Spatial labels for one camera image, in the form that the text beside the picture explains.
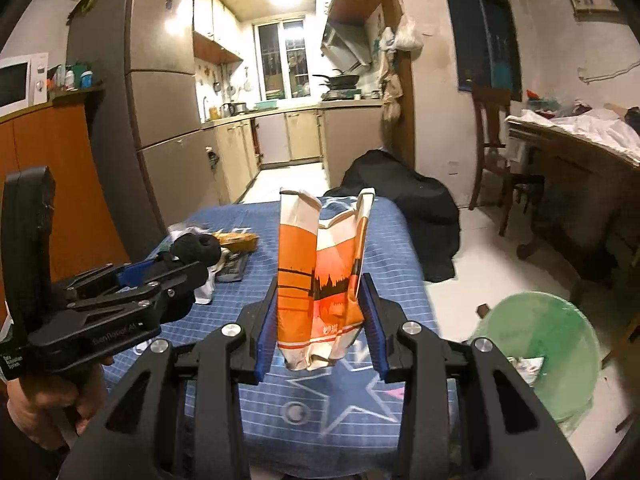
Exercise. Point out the yellow green bag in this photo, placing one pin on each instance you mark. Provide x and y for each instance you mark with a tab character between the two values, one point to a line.
86	2

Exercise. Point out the grey refrigerator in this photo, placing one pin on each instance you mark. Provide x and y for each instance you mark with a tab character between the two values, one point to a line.
160	90

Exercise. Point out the orange white paper bag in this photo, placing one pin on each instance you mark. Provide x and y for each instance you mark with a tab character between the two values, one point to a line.
320	300

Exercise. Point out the white crumpled wrapper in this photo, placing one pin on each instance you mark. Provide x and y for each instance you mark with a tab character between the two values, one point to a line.
207	287

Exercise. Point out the white wall outlet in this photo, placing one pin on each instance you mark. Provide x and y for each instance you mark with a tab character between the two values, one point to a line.
453	167

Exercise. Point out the green plastic basin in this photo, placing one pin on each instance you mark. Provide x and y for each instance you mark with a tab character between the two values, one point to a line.
265	105

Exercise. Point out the yellow cigarette pack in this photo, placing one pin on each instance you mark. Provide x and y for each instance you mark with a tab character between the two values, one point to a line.
237	241

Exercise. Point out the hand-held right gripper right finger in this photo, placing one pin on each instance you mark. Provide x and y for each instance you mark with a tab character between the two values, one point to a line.
372	325

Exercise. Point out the white microwave oven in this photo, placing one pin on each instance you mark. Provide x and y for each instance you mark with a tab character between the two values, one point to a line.
17	85

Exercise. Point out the person's left forearm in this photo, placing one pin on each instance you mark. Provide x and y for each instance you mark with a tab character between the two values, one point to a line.
25	450

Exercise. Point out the hanging cloths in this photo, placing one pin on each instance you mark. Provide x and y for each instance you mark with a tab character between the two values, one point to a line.
392	85

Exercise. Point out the white cloth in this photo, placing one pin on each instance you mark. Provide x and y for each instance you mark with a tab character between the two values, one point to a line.
575	127

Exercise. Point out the black sock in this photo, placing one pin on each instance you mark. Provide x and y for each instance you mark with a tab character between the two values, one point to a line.
197	247

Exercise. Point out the small white bottle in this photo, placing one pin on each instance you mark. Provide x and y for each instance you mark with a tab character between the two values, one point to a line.
70	80

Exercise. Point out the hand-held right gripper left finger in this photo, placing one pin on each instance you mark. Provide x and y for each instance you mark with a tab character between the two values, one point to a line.
267	330

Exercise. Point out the dark window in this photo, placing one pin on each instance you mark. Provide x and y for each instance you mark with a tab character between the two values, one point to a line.
480	30

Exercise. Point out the gas stove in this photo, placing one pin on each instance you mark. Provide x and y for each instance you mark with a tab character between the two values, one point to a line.
342	95

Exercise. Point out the white plastic bag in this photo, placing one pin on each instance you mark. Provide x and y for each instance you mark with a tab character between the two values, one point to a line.
409	35

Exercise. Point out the person's left hand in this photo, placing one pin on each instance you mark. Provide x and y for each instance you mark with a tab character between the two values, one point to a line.
45	405

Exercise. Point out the steel range hood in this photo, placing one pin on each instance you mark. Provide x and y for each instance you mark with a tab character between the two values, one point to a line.
347	47

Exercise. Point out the dark wooden chair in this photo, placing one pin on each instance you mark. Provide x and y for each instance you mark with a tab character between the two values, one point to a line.
492	125

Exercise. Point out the steel kettle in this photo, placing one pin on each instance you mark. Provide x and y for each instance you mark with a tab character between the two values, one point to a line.
227	110

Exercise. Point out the dark flat packet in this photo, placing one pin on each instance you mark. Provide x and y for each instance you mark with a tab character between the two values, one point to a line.
232	267

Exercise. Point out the dark wooden table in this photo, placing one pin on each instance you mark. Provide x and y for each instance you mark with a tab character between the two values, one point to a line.
575	185

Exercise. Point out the kitchen window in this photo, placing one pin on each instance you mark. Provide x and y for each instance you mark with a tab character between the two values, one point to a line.
280	60

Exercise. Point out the orange wooden cabinet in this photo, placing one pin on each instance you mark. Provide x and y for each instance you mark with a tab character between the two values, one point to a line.
50	185

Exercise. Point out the blue checkered tablecloth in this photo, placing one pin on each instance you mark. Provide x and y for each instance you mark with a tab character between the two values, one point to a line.
320	400

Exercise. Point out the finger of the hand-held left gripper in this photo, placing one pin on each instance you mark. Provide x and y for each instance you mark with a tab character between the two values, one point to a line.
137	270
175	290

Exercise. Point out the green trash bin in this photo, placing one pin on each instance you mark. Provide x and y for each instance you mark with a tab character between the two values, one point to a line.
540	335

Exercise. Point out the large black bag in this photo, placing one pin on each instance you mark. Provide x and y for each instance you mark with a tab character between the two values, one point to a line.
410	210

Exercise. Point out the black wok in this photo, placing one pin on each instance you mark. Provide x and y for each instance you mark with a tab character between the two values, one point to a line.
342	80

